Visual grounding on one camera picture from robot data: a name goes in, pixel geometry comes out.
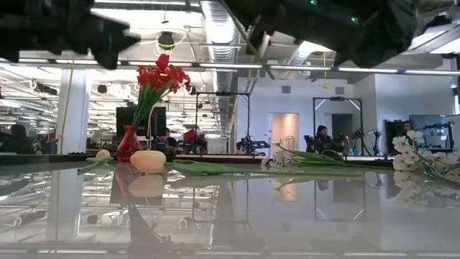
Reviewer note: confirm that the red artificial flower bunch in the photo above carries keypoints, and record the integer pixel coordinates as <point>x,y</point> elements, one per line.
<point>158,81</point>

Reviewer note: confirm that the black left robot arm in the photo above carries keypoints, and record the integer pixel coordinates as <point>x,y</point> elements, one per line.
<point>36,21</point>

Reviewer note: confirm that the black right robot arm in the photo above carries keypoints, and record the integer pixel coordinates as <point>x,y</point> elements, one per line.
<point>377,32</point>

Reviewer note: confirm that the black background robot arm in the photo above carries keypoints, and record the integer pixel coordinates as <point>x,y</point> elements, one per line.
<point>375,140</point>
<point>248,144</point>

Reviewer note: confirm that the red glass vase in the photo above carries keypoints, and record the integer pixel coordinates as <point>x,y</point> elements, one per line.
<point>128,144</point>

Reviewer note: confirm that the overhead light bar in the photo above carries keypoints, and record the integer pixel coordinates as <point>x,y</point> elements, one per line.
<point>230,65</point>

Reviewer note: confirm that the white building column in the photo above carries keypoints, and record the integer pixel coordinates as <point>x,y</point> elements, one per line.
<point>73,108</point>

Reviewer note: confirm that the black computer monitor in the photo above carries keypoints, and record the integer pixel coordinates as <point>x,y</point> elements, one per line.
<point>124,120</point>

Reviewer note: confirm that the cream artificial tulip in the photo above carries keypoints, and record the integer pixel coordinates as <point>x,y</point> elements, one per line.
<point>103,154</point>
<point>148,160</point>

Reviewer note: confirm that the person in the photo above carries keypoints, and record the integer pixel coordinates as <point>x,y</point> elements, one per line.
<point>18,138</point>
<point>406,127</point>
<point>322,138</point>
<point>169,141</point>

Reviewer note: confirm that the black overhead camera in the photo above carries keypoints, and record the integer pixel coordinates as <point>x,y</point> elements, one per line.
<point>166,39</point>

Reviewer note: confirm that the black metal station frame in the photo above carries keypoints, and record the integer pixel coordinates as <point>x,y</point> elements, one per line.
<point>196,122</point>
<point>313,126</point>

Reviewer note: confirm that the small dark wall monitor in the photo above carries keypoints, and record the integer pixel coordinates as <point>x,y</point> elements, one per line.
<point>391,133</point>

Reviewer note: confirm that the large dark wall monitor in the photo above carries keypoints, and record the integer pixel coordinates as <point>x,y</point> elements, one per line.
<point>431,122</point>

